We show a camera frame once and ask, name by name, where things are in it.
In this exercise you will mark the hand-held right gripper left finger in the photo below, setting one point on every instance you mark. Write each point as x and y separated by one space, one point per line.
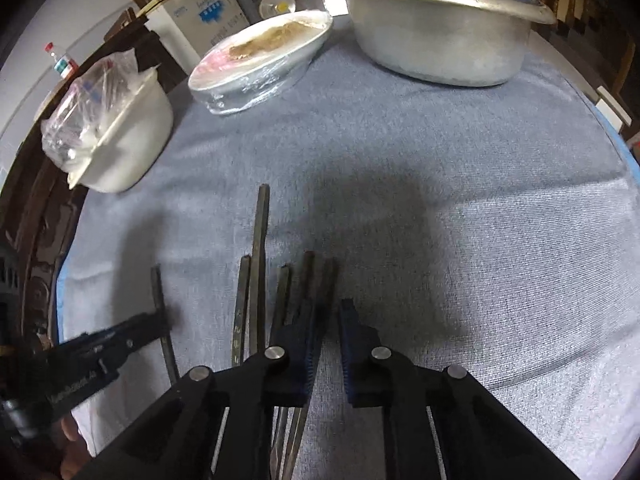
309 355

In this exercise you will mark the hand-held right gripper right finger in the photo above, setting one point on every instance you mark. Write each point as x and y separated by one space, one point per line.
348 355

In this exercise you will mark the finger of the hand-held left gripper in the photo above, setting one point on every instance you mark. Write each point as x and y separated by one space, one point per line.
127 335

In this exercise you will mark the person's left hand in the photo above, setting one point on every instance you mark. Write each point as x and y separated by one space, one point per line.
74 442

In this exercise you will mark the dark carved wooden table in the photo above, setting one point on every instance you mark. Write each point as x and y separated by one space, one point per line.
35 220

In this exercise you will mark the grey cloth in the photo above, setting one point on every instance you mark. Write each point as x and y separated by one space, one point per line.
450 210

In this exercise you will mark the white bowl with plastic bag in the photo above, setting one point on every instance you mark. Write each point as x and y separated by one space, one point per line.
80 110

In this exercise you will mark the red-capped plastic bottle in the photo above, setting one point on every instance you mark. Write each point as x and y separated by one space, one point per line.
62 65

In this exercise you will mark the plastic-wrapped plate of food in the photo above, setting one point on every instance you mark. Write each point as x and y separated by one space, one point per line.
260 62

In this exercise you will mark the wooden chair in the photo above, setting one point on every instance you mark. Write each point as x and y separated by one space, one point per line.
125 22

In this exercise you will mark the aluminium pot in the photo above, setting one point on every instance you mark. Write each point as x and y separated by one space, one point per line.
425 47

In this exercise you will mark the white chest freezer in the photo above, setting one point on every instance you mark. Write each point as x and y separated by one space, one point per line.
200 17

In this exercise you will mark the small yellow fan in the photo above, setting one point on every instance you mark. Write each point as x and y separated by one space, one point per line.
277 6

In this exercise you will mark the red object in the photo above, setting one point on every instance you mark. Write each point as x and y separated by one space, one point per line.
635 146

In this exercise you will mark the small white stool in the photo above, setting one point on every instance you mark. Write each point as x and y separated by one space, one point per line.
614 106

